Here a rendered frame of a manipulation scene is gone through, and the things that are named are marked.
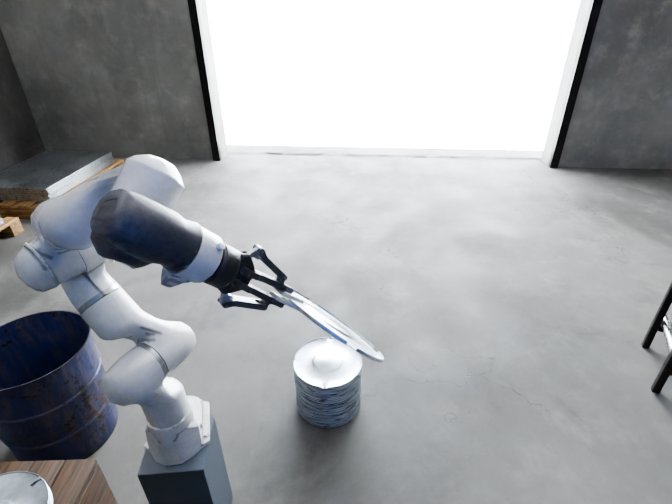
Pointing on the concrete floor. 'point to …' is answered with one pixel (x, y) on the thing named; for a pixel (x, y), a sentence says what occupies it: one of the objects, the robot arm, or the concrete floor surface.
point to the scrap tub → (52, 388)
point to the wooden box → (68, 480)
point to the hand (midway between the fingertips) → (286, 297)
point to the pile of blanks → (328, 402)
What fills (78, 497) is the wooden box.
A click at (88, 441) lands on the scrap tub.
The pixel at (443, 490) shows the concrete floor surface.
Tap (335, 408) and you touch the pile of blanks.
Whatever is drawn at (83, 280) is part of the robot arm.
